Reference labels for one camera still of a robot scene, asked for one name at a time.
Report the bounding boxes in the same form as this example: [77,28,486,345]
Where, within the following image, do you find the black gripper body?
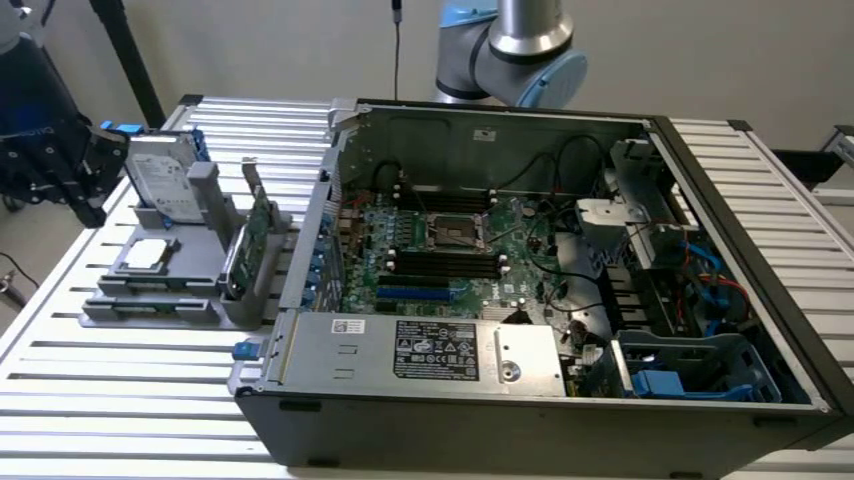
[0,30,95,207]

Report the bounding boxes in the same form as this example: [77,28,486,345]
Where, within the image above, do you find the green RAM stick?
[111,305,205,322]

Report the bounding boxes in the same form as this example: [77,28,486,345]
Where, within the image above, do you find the silver CPU chip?
[125,238,172,269]

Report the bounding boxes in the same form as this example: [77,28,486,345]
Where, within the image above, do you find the hard disk with blue caddy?
[99,121,209,225]

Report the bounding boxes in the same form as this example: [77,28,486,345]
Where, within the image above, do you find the black tripod pole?
[88,0,167,129]

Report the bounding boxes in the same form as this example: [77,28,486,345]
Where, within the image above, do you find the grey parts rack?
[79,160,295,331]

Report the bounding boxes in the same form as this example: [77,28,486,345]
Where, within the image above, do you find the green graphics card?
[223,157,280,303]

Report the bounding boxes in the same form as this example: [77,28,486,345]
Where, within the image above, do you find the blue case latch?
[232,338,269,362]

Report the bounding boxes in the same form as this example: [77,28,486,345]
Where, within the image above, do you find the blue expansion slot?
[376,286,452,302]

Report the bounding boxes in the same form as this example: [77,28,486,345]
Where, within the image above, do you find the green motherboard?
[336,192,575,336]

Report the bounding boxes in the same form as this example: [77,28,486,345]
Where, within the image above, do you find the metal CPU socket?
[419,212,488,251]

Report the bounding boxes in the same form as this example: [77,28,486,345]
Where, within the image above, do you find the grey power supply unit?
[263,312,568,399]

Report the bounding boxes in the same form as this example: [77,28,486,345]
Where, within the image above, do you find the black open PC case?
[225,97,854,469]

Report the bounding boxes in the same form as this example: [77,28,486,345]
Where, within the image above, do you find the grey metal disk bay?
[604,138,702,274]

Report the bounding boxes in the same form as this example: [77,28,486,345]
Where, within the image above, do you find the blue plastic drive cage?
[610,328,806,403]

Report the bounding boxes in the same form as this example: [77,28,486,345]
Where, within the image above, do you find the black box beside table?
[771,148,850,187]

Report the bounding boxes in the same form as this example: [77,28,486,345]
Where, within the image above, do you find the black wire loop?
[551,135,610,194]
[372,159,403,194]

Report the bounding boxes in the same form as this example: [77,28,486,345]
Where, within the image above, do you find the thin black hanging cable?
[390,0,406,101]

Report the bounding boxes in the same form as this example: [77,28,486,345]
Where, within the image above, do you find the blue data wire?
[674,238,736,324]

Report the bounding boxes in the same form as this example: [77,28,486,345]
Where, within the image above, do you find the red wire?
[720,277,757,314]

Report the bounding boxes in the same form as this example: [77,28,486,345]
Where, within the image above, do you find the aluminium profile frame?
[810,125,854,204]

